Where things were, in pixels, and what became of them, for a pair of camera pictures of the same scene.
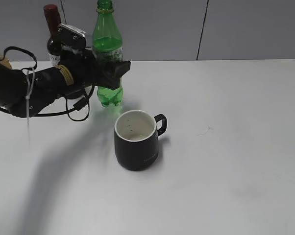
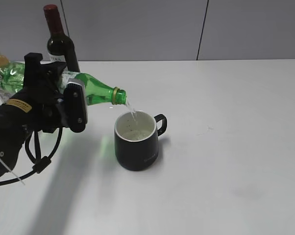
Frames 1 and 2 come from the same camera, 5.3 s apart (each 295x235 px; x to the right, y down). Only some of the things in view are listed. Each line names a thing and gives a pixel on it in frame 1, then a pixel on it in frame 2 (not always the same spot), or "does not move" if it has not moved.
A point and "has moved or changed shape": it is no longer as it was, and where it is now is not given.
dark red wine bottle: x=54 y=46 does not move
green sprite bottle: x=108 y=47 has moved or changed shape
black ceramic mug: x=136 y=139 does not move
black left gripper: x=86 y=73 -> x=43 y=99
